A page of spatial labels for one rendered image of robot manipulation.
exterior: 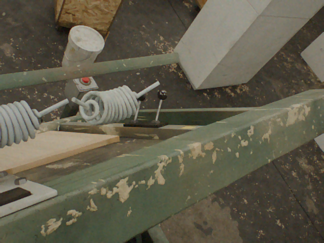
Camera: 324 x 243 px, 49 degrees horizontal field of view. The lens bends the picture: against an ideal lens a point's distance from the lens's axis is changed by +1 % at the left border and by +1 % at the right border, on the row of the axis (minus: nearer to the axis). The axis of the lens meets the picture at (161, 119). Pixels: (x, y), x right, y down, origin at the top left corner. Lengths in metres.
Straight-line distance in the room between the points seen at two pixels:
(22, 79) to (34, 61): 2.75
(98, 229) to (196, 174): 0.20
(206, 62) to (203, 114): 2.37
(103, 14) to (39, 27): 0.61
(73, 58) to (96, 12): 0.56
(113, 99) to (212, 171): 0.22
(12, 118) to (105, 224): 0.20
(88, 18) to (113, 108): 2.88
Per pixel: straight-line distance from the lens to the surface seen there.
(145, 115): 1.59
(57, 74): 0.54
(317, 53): 6.00
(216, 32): 3.60
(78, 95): 1.94
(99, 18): 3.51
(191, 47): 3.85
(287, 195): 3.86
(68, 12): 3.45
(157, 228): 1.84
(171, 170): 0.56
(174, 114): 1.44
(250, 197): 3.49
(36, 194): 0.47
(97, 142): 1.22
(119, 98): 0.66
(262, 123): 0.76
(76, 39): 3.05
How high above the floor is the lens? 2.33
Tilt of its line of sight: 44 degrees down
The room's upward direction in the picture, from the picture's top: 39 degrees clockwise
